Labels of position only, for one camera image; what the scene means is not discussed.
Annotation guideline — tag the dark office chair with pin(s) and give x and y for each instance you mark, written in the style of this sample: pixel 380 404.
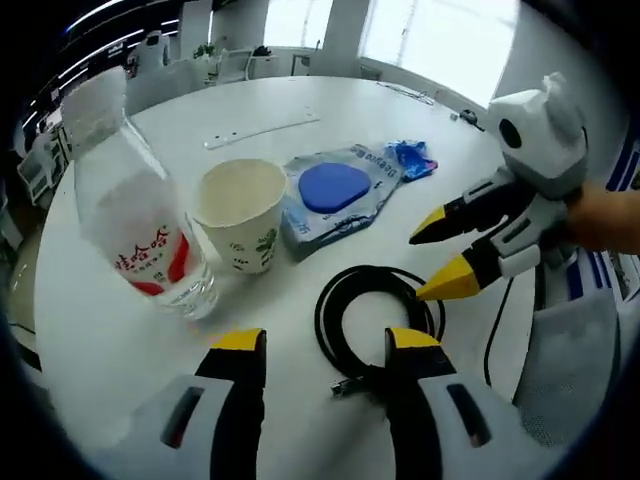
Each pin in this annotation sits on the dark office chair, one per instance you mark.
pixel 301 62

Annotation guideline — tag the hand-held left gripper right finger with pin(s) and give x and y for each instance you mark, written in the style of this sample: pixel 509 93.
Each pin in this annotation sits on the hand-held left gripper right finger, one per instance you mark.
pixel 415 400

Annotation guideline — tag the white power strip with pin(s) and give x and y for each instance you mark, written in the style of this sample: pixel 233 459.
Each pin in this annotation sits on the white power strip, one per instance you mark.
pixel 260 130

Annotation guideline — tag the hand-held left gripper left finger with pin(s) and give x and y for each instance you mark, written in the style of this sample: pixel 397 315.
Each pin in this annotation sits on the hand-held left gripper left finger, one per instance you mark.
pixel 235 400

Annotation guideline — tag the clear plastic water bottle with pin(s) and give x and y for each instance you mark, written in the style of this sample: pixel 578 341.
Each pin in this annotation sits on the clear plastic water bottle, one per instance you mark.
pixel 135 225

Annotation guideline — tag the small dark object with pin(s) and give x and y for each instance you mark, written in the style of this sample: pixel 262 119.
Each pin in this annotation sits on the small dark object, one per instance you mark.
pixel 470 117

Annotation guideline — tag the blue wet wipes packet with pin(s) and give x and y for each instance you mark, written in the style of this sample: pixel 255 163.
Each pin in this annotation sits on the blue wet wipes packet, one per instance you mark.
pixel 332 187

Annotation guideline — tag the white paper cup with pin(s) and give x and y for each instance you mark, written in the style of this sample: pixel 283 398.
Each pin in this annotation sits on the white paper cup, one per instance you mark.
pixel 245 240

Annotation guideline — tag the blue white wall posters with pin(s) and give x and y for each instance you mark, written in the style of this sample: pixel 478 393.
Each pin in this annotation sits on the blue white wall posters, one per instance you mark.
pixel 597 272

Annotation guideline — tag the grey mesh office chair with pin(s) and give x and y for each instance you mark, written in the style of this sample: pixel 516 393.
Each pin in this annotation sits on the grey mesh office chair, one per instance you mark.
pixel 575 375

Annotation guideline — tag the bright window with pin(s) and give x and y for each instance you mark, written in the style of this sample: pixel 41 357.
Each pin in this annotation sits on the bright window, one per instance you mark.
pixel 295 22
pixel 435 45

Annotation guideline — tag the person's right hand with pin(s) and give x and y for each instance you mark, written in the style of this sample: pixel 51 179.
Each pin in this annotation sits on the person's right hand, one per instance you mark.
pixel 602 220

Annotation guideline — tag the green potted plant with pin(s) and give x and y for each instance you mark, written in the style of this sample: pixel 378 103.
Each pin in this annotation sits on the green potted plant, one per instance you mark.
pixel 205 52

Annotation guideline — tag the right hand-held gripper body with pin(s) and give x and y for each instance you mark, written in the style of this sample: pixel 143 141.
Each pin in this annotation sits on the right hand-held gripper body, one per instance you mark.
pixel 550 150

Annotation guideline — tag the white table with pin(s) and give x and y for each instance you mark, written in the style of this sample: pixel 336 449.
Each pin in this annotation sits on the white table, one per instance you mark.
pixel 280 300

